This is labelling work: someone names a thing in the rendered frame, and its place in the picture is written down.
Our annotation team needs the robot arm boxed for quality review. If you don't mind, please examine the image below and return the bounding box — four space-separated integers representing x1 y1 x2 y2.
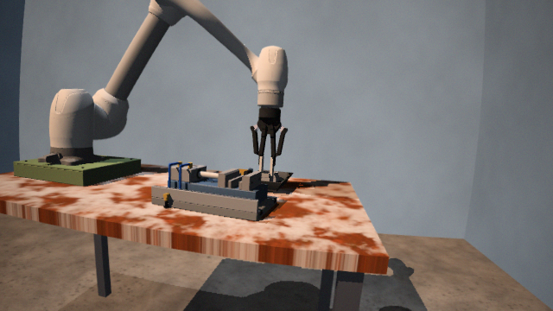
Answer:
38 0 288 166

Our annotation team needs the dark grey flat bar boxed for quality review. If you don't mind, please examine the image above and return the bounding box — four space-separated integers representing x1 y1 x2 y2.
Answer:
228 175 243 188

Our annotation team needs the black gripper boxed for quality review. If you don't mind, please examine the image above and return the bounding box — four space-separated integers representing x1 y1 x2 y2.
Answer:
251 108 288 176

